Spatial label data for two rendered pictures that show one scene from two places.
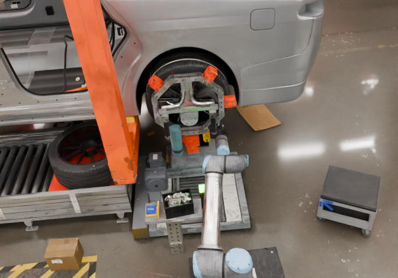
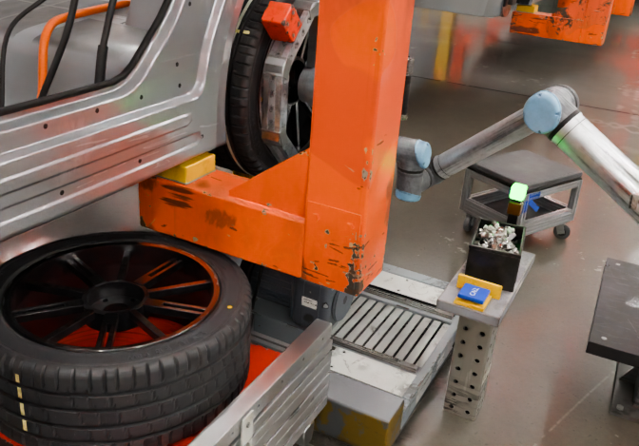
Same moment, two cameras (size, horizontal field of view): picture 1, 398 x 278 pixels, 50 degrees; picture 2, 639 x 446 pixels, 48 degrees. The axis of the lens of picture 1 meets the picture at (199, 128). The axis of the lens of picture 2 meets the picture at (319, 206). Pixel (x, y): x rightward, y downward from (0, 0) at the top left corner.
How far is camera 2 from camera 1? 2.92 m
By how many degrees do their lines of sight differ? 55
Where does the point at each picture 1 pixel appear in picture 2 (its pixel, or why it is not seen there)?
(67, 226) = not seen: outside the picture
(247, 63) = not seen: outside the picture
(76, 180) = (204, 381)
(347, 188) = (530, 169)
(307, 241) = (543, 278)
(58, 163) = (125, 360)
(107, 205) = (298, 410)
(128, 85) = (220, 43)
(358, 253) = (591, 256)
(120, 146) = (392, 142)
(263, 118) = not seen: hidden behind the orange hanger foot
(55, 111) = (47, 173)
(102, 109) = (398, 7)
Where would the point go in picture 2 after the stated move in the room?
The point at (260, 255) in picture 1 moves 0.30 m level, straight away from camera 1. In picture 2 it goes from (621, 275) to (538, 244)
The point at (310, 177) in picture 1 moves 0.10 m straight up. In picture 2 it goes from (413, 222) to (416, 203)
